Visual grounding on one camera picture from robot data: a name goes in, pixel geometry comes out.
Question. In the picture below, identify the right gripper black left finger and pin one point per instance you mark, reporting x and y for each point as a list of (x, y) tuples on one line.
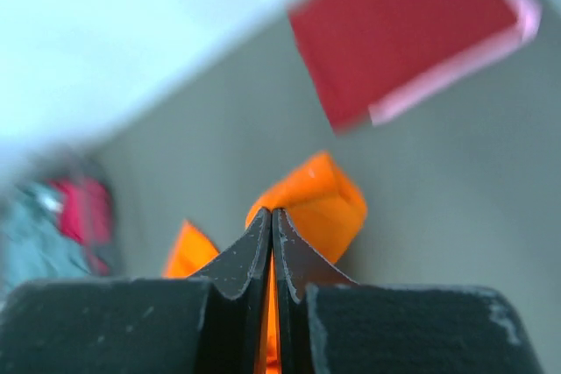
[(213, 321)]

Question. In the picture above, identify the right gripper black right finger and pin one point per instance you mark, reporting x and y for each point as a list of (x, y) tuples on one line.
[(328, 323)]

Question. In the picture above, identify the orange t shirt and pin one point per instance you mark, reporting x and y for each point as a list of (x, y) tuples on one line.
[(325, 205)]

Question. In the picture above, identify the magenta t shirt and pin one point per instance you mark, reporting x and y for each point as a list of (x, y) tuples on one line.
[(87, 217)]

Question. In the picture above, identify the grey blue t shirt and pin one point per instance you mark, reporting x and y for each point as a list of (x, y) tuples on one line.
[(32, 244)]

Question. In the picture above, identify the folded dark red t shirt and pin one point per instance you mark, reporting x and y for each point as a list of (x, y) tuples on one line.
[(360, 52)]

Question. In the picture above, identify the folded pink t shirt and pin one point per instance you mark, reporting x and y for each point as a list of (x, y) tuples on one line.
[(484, 53)]

